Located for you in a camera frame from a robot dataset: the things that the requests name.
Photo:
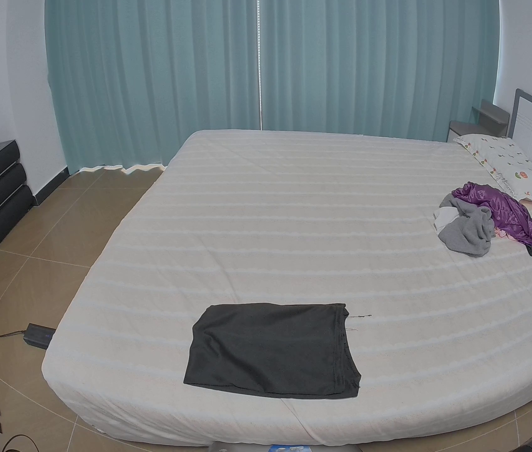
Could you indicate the bed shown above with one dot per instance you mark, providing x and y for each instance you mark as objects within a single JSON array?
[{"x": 294, "y": 229}]

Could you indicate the black power adapter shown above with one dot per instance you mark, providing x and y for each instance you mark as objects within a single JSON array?
[{"x": 39, "y": 335}]

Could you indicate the pink garment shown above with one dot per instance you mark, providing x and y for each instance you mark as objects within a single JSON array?
[{"x": 501, "y": 234}]

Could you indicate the grey garment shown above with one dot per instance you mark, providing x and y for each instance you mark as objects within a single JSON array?
[{"x": 466, "y": 233}]

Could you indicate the purple satin garment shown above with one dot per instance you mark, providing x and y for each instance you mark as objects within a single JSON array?
[{"x": 506, "y": 210}]

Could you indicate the white garment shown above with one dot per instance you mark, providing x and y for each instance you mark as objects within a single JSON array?
[{"x": 445, "y": 219}]

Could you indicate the white printed pillow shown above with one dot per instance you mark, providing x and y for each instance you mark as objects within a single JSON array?
[{"x": 511, "y": 167}]

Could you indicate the grey bedside table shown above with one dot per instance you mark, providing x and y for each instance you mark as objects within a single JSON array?
[{"x": 482, "y": 120}]

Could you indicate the blue-green curtain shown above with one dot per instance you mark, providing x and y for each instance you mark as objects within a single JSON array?
[
  {"x": 379, "y": 50},
  {"x": 153, "y": 64}
]

